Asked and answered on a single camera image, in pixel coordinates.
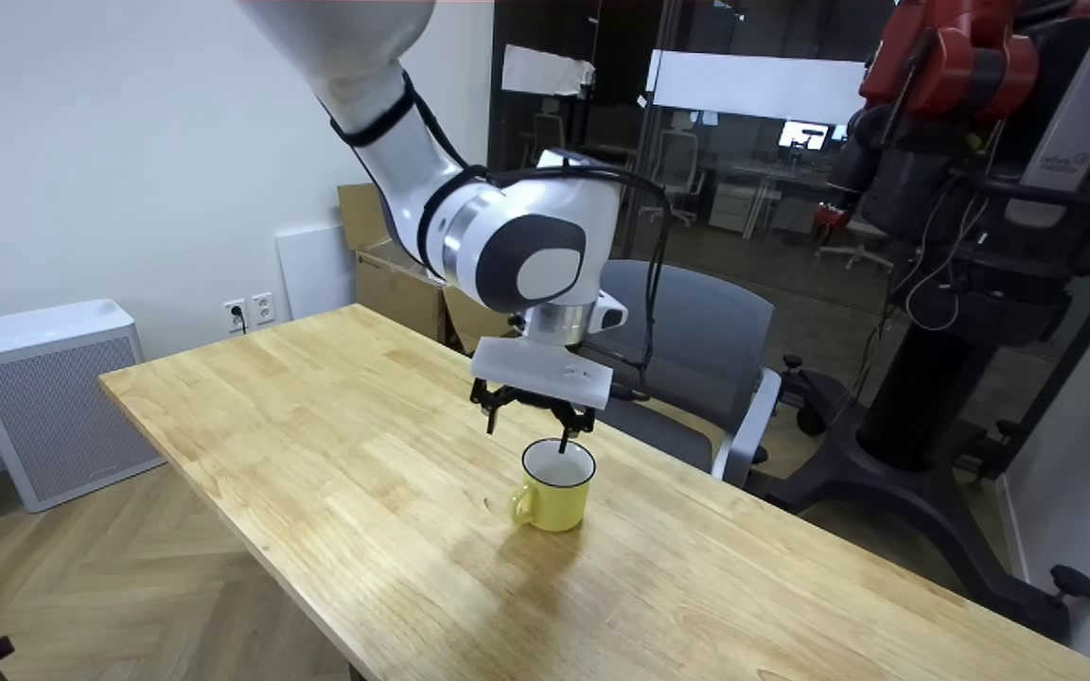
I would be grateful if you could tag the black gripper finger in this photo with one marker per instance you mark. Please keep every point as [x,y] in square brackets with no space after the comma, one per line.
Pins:
[574,421]
[489,401]

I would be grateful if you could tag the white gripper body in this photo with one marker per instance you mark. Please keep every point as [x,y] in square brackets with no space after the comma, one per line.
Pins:
[541,370]

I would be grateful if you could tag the yellow enamel mug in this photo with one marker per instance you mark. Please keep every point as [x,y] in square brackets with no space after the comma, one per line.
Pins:
[555,484]

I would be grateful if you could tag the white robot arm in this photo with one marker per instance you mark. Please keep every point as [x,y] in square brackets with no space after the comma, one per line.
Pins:
[529,246]

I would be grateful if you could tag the grey office chair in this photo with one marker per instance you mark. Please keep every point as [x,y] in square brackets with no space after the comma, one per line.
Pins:
[688,365]

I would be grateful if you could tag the open cardboard box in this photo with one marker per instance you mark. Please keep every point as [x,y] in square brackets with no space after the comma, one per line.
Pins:
[399,287]

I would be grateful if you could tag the white air purifier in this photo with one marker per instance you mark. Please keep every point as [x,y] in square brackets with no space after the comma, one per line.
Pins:
[59,432]

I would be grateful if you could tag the red and black robot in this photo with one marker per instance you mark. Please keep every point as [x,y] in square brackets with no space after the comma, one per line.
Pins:
[968,153]

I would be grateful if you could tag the white panel against wall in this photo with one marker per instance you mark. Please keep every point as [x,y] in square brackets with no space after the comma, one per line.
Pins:
[315,268]

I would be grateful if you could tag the white wall outlet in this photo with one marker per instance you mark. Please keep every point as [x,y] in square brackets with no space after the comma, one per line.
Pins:
[252,311]

